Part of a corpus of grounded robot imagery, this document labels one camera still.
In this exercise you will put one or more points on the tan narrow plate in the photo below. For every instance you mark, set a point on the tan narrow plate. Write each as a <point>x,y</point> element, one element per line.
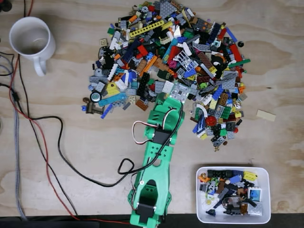
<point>213,104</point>

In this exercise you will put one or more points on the blue wedge plate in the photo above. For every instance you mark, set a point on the blue wedge plate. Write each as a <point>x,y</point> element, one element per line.
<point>191,73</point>

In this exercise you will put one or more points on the long azure plate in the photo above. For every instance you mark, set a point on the long azure plate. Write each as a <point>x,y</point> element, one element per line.
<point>111,100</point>

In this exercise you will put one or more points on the dark grey wedge plate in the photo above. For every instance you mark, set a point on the dark grey wedge plate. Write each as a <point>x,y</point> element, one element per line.
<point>229,80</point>

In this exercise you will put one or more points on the yellow wedge piece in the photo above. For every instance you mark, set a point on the yellow wedge piece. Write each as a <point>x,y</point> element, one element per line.
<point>112,89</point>

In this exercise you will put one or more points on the black round object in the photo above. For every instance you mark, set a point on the black round object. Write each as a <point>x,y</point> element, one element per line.
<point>4,4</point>

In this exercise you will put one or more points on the blue black wave piece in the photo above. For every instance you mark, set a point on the blue black wave piece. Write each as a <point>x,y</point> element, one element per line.
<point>200,123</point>

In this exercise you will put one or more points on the tan double stud piece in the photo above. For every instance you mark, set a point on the tan double stud piece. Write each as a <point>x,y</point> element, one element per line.
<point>132,99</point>

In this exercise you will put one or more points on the dark red two-by-four brick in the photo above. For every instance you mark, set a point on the dark red two-by-four brick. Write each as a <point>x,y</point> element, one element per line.
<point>203,79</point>

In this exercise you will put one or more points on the long blue plate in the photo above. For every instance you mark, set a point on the long blue plate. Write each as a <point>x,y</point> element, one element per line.
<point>231,35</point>

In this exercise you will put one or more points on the brown angular piece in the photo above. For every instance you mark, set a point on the brown angular piece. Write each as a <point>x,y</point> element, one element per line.
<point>91,107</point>

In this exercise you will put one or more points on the long orange plate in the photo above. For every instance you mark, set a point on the long orange plate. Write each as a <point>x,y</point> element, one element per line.
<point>149,65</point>

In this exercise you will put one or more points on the green square plate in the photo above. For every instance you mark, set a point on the green square plate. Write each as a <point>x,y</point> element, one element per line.
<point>226,112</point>

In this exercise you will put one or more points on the white frame blue window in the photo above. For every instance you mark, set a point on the white frame blue window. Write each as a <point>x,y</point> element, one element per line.
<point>255,193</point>

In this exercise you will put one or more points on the grey studded plate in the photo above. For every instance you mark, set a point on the grey studded plate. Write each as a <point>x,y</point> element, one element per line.
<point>256,209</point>

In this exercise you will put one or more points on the white brick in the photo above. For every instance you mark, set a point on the white brick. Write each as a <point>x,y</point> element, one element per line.
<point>206,99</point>

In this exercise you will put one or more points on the white plastic bin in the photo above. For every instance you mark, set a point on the white plastic bin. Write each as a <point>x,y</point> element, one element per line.
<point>266,192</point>

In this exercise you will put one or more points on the red slope piece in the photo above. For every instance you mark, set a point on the red slope piece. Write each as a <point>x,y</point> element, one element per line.
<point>175,51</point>

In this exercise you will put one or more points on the black ridged long piece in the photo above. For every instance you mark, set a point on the black ridged long piece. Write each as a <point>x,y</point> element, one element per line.
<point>218,173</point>

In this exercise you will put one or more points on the white grille piece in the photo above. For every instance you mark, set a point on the white grille piece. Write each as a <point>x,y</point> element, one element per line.
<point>112,72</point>

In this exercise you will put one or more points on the orange brick-pattern piece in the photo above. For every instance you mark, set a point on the orange brick-pattern piece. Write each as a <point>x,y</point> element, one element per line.
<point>164,64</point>

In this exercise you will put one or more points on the light grey square plate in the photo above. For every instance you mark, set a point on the light grey square plate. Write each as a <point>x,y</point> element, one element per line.
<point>158,86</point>

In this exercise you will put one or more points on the lime round piece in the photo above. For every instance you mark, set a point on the lime round piece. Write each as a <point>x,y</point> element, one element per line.
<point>202,85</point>

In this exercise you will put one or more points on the orange round piece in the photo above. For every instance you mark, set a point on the orange round piece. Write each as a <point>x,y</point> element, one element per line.
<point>203,176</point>

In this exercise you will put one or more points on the long black plate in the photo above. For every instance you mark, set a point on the long black plate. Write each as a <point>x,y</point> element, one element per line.
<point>143,83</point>

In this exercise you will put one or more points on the transparent orange piece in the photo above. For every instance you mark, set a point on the transparent orange piece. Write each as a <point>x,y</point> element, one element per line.
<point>244,209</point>

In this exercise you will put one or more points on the yellow small piece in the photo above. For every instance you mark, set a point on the yellow small piece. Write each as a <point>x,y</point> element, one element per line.
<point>250,175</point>

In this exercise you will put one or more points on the red gear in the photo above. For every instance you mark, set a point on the red gear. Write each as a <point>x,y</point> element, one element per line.
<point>211,121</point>

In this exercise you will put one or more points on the grey lattice window piece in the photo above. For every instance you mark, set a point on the grey lattice window piece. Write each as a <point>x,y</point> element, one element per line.
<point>183,55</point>

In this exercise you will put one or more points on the tan printed square tile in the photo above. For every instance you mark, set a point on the tan printed square tile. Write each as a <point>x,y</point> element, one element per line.
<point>103,42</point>

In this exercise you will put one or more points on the white arch piece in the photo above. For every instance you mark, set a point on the white arch piece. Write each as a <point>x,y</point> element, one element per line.
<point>203,108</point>

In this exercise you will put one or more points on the small dark blue piece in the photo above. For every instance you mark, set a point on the small dark blue piece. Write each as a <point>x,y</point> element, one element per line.
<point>211,212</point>

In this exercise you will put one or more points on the long reddish-brown brick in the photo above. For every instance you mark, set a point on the long reddish-brown brick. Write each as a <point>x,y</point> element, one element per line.
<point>205,59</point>

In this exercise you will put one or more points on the white square tile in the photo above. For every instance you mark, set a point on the white square tile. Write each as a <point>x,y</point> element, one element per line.
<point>168,86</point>

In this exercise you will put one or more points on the long red brick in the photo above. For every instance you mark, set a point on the long red brick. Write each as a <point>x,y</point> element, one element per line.
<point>235,53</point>

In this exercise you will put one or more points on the nougat brown brick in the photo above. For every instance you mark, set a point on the nougat brown brick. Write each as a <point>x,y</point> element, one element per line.
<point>141,66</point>

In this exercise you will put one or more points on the yellow technic beam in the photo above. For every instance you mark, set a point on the yellow technic beam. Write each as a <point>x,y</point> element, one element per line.
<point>147,28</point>

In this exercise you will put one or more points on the small black round piece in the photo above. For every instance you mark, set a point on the small black round piece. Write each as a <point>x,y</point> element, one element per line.
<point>241,44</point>

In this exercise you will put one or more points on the small blue narrow plate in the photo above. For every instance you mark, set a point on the small blue narrow plate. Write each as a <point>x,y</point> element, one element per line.
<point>107,111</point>

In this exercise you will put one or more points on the grey round dish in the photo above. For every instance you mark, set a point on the grey round dish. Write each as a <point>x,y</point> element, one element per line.
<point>97,73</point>

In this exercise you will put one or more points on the white ceramic mug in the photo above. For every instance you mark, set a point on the white ceramic mug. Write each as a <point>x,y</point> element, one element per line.
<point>31,35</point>

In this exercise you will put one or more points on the black wheel teal hub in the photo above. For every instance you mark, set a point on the black wheel teal hub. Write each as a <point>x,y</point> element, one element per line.
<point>95,97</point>

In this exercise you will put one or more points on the pink flower piece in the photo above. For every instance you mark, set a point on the pink flower piece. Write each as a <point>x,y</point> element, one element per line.
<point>173,64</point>

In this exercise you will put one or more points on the blue slope piece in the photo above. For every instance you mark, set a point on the blue slope piece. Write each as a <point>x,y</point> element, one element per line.
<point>237,179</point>

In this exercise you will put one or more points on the tan flat plate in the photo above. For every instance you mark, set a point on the tan flat plate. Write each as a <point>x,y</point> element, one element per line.
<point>266,115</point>

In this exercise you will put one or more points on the orange-brown plate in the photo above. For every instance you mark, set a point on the orange-brown plate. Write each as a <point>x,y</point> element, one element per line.
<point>142,105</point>

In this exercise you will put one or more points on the long green plate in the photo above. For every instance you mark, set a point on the long green plate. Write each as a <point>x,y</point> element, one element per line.
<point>240,63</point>

